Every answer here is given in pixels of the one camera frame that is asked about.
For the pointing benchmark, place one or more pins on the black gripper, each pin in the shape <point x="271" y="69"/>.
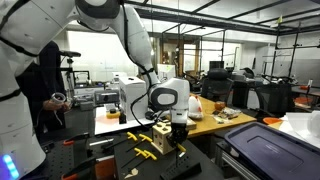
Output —
<point x="178" y="131"/>

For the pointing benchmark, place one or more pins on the wooden shape sorter box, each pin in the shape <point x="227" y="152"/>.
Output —
<point x="159" y="140"/>

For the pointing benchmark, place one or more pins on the white handheld controller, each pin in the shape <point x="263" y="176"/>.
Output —
<point x="58" y="97"/>

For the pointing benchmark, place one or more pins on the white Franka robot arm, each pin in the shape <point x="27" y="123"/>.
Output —
<point x="133" y="40"/>

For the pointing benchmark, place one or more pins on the small tan box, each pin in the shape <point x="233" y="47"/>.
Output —
<point x="191" y="124"/>

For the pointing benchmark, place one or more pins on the black wedge hex key stand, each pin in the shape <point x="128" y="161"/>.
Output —
<point x="181" y="170"/>

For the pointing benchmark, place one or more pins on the white box with black print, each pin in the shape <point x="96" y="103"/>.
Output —
<point x="133" y="96"/>

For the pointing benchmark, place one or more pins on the grey electronics box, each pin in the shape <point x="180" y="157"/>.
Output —
<point x="106" y="97"/>

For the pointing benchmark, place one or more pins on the operator right hand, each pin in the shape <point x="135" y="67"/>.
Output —
<point x="50" y="106"/>

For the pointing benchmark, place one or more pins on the yellow block on mat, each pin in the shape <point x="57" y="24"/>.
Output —
<point x="150" y="155"/>

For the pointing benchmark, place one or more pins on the light wooden desk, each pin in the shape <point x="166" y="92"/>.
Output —
<point x="213" y="123"/>

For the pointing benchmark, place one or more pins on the brown round object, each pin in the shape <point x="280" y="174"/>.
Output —
<point x="220" y="106"/>

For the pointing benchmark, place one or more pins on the small black block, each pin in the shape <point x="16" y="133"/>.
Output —
<point x="122" y="118"/>

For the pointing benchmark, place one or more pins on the clear plastic bags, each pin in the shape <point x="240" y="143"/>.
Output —
<point x="228" y="113"/>

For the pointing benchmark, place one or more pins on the yellow and black tape roll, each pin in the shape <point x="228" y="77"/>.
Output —
<point x="113" y="115"/>

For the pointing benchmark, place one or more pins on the black highback office chair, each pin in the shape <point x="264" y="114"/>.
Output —
<point x="216" y="85"/>

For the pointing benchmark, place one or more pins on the white table board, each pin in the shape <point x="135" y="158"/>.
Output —
<point x="106" y="125"/>

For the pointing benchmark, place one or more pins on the silver metal rod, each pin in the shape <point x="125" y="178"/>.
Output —
<point x="101" y="142"/>

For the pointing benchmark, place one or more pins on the black cabinet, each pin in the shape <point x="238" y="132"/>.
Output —
<point x="240" y="95"/>

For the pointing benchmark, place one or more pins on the small black monitor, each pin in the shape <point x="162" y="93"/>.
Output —
<point x="216" y="65"/>

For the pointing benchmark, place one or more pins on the black orange bar clamp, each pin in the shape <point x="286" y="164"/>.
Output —
<point x="83" y="164"/>
<point x="68" y="142"/>

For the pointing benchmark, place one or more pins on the orange bowl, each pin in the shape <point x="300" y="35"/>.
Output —
<point x="271" y="121"/>

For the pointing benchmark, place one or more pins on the navy plastic tote lid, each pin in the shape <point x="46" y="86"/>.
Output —
<point x="273" y="153"/>

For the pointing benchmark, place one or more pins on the black mesh chair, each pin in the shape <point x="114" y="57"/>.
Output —
<point x="275" y="98"/>

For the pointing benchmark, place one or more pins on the white plastic sheet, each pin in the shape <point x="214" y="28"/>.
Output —
<point x="300" y="126"/>

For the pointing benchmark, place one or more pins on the black vertical pole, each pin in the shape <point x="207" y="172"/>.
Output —
<point x="274" y="50"/>
<point x="293" y="50"/>

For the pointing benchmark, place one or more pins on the person in dark jacket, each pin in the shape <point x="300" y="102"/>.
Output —
<point x="46" y="76"/>

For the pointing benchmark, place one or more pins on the aluminium table frame rail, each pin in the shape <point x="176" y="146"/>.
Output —
<point x="233" y="163"/>

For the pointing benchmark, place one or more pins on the black open frame machine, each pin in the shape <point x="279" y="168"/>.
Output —
<point x="81" y="71"/>

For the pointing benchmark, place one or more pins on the black ceiling frame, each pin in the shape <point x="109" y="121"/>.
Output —
<point x="216" y="22"/>

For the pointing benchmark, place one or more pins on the black camera tripod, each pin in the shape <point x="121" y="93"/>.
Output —
<point x="70" y="76"/>

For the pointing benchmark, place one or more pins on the black bar camera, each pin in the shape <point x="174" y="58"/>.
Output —
<point x="70" y="53"/>

